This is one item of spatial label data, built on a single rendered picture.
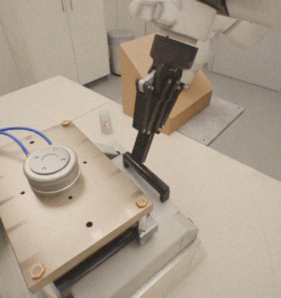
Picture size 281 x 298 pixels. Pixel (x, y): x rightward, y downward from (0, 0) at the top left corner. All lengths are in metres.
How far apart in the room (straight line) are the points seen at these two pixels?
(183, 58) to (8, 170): 0.33
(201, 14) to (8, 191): 0.38
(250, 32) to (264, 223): 0.61
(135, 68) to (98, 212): 0.77
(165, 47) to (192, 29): 0.05
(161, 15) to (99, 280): 0.40
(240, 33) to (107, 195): 0.74
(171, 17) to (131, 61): 0.66
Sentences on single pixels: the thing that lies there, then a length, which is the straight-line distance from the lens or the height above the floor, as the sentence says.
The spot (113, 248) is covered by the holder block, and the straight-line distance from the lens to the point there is 0.45.
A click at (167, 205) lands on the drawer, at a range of 0.51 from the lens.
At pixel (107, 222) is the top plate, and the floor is 1.11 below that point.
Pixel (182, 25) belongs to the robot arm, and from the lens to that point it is 0.38.
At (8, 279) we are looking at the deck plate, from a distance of 0.54.
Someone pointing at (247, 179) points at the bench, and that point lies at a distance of 0.94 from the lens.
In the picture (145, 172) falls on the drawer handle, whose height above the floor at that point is 1.01.
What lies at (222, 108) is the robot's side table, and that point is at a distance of 1.31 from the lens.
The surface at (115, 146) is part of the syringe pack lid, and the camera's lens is 0.96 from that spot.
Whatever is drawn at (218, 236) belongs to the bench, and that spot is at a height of 0.75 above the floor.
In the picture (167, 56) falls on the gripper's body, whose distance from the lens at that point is 0.39.
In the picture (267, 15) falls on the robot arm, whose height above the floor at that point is 1.31.
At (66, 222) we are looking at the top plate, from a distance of 0.34.
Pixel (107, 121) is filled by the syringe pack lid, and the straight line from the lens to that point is 1.10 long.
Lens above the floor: 1.39
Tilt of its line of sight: 41 degrees down
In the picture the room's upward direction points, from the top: straight up
